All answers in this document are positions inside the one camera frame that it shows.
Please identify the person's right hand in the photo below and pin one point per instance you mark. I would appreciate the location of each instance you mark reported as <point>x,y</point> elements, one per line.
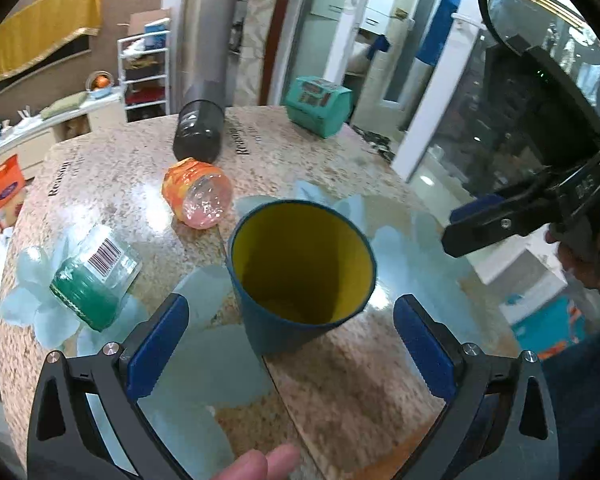
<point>585,272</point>

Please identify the orange shopping bag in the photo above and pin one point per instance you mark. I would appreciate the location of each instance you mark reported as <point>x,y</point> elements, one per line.
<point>12,180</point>

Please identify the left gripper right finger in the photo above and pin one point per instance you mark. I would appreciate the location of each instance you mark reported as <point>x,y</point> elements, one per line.
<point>497,421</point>

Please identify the orange patterned glass jar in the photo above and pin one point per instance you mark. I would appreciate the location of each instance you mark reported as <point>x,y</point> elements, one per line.
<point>198,193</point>

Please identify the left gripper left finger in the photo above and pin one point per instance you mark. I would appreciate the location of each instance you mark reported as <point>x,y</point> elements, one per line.
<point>64,441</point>

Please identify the yellow cloth on wall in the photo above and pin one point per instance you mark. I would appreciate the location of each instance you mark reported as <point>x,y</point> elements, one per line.
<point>40,29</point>

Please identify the cardboard box on shelf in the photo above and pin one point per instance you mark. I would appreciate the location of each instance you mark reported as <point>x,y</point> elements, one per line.
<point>144,30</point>

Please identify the cream low tv cabinet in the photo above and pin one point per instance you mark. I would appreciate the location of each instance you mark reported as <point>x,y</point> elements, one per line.
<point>31,142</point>

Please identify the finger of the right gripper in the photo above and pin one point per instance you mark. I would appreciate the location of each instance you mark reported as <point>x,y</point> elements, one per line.
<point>522,201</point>
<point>489,228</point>

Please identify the blue towel hanging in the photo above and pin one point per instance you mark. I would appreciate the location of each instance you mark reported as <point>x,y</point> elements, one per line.
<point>431,48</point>

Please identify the black thermos bottle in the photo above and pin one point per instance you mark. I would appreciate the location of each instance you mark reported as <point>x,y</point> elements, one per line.
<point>200,122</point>

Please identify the green cushion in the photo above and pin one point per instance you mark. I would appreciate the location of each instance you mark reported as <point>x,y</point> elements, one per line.
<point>64,105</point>

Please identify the dark blue cup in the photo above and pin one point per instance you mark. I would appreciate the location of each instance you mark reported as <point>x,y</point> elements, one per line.
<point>299,269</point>

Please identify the fruit basket with oranges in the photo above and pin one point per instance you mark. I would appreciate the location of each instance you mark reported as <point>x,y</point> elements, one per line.
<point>99,84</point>

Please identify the person's left hand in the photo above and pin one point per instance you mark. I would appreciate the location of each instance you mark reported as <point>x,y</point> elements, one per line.
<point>255,465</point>

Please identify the teal cardboard box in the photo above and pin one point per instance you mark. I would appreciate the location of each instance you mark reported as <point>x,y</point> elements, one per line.
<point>318,105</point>

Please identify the green labelled glass jar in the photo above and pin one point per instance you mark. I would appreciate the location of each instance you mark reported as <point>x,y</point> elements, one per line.
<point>97,274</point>

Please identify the white metal shelf rack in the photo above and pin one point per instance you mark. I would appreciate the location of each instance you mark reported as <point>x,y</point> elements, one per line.
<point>144,74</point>

